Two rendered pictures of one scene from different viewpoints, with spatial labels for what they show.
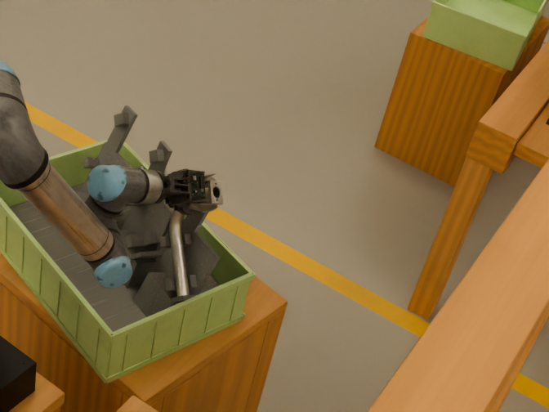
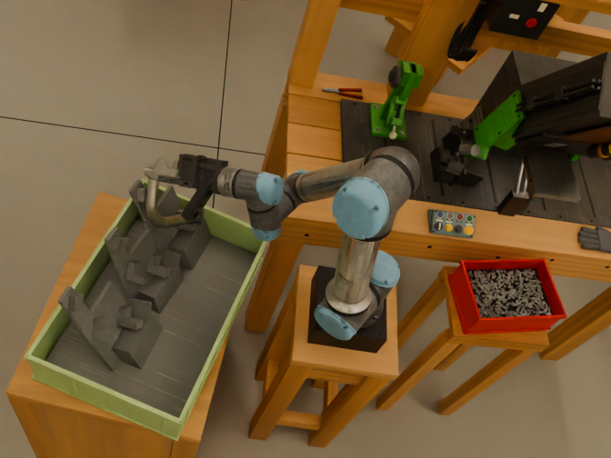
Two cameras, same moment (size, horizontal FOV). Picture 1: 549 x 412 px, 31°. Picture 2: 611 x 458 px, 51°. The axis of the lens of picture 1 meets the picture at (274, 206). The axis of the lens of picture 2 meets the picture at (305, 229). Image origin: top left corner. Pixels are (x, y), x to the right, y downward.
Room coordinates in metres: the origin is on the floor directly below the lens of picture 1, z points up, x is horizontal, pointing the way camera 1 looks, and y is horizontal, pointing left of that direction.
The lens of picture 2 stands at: (2.12, 1.14, 2.55)
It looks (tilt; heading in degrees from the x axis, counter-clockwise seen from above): 55 degrees down; 229
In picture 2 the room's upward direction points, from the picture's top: 23 degrees clockwise
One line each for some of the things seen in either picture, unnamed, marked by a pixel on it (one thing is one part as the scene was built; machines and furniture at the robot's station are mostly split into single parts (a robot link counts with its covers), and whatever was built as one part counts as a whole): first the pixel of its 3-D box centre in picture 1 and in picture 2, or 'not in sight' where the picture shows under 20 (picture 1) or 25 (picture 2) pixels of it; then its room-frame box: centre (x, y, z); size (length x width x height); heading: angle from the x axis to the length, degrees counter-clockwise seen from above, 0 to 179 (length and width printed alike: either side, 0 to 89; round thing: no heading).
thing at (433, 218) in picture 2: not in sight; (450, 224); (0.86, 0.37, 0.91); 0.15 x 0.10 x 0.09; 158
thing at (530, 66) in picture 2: not in sight; (531, 109); (0.42, 0.08, 1.07); 0.30 x 0.18 x 0.34; 158
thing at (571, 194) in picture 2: not in sight; (543, 151); (0.53, 0.29, 1.11); 0.39 x 0.16 x 0.03; 68
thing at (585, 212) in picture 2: not in sight; (486, 165); (0.57, 0.16, 0.89); 1.10 x 0.42 x 0.02; 158
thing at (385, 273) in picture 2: not in sight; (373, 277); (1.33, 0.56, 1.11); 0.13 x 0.12 x 0.14; 30
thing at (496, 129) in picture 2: not in sight; (507, 124); (0.66, 0.19, 1.17); 0.13 x 0.12 x 0.20; 158
